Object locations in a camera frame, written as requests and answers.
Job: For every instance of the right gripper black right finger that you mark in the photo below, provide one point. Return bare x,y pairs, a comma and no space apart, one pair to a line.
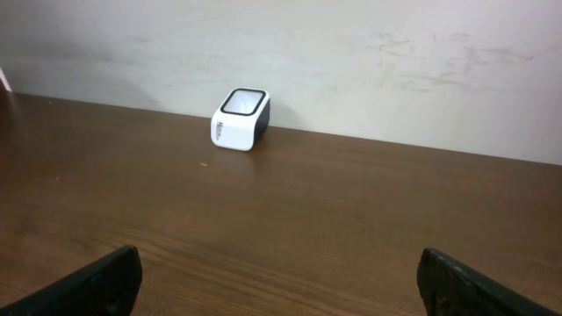
448,287

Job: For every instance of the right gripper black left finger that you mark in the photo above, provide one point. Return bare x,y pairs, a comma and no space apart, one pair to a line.
108,286

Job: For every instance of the white barcode scanner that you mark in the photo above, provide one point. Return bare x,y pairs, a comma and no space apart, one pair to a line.
242,119

